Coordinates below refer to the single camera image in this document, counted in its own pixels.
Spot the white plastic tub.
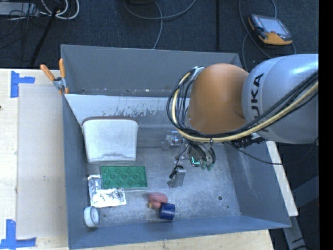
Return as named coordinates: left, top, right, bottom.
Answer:
left=81, top=116, right=139, bottom=164

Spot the grey metal bin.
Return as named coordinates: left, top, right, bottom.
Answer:
left=60, top=44, right=292, bottom=250

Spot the blue cup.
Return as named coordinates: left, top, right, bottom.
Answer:
left=158, top=202, right=176, bottom=221

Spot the silver foil packet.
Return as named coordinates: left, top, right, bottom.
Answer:
left=87, top=174, right=127, bottom=209

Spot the pale wood board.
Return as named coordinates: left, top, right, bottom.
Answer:
left=16, top=83, right=69, bottom=241

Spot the white tape roll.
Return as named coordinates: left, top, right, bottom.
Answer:
left=83, top=205, right=100, bottom=229

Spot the dark green flat block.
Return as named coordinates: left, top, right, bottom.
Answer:
left=100, top=165, right=148, bottom=190

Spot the pink toy food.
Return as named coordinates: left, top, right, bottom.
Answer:
left=145, top=192, right=169, bottom=209

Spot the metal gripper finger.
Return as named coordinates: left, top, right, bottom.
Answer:
left=167, top=165, right=187, bottom=189
left=161, top=130, right=183, bottom=152

